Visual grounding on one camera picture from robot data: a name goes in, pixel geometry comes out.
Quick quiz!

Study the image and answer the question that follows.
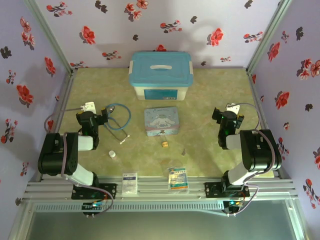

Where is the small brass padlock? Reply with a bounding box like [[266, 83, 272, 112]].
[[159, 129, 169, 149]]

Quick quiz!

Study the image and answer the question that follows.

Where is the blue stethoscope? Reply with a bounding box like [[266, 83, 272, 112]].
[[104, 103, 133, 146]]

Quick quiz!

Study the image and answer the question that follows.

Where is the cartoon print tin box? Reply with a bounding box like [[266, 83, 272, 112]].
[[143, 106, 180, 138]]

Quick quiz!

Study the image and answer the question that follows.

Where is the blue-lidded plastic storage box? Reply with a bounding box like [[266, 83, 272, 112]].
[[128, 51, 195, 102]]

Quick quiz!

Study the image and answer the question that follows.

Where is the white flat packet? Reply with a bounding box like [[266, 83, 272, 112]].
[[121, 172, 139, 196]]

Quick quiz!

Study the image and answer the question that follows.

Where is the blue green medical packet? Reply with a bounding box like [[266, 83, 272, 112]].
[[166, 166, 190, 194]]

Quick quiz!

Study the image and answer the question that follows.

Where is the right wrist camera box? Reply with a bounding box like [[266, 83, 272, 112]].
[[225, 102, 241, 114]]

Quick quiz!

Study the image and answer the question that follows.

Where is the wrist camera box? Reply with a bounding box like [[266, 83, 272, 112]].
[[225, 102, 241, 114], [80, 101, 97, 114]]

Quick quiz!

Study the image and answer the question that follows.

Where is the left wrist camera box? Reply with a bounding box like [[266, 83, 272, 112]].
[[80, 101, 97, 114]]

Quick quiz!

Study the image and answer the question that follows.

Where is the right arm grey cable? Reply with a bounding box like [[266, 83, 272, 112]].
[[226, 102, 277, 217]]

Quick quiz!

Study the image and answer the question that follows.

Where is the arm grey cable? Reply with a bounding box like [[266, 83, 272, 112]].
[[226, 102, 277, 217], [43, 106, 115, 216]]

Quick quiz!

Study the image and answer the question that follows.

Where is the left arm grey cable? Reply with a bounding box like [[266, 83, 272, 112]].
[[43, 106, 115, 216]]

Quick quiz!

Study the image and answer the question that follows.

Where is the aluminium side rail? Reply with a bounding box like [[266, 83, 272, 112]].
[[246, 69, 285, 179], [48, 69, 77, 135]]

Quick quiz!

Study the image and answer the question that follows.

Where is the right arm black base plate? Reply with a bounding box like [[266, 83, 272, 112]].
[[204, 181, 251, 200]]

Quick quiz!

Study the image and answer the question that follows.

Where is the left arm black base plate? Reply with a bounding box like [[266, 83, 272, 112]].
[[71, 182, 119, 201]]

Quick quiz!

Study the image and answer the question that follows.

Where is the aluminium table edge rail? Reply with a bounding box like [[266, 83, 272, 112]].
[[24, 175, 299, 201]]

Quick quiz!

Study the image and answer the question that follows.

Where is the aluminium corner post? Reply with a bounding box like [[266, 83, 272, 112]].
[[23, 0, 77, 74], [245, 0, 293, 74]]

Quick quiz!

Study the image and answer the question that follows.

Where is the slotted grey cable duct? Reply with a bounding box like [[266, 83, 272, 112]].
[[32, 201, 227, 214]]

